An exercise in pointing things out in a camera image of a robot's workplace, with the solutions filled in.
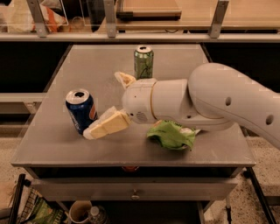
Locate paper cup below table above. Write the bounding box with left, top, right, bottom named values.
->
left=69, top=200, right=92, bottom=224

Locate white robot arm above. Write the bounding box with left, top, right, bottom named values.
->
left=83, top=63, right=280, bottom=148

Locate black wire basket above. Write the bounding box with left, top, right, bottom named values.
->
left=17, top=188, right=39, bottom=224

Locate grey table drawer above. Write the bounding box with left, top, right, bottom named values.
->
left=31, top=178, right=237, bottom=201

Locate orange white bag behind glass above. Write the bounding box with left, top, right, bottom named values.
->
left=6, top=0, right=67, bottom=33

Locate blue pepsi can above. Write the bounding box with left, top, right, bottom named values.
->
left=66, top=88, right=98, bottom=135

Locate green snack bag in basket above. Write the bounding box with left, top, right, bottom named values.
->
left=24, top=197, right=67, bottom=224

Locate plastic bottle below table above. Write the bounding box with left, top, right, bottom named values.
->
left=88, top=206, right=109, bottom=224

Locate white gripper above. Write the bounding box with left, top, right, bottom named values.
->
left=83, top=72, right=157, bottom=140

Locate green chip bag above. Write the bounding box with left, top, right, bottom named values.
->
left=146, top=120, right=200, bottom=150

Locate green soda can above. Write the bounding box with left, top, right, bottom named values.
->
left=134, top=45, right=154, bottom=80

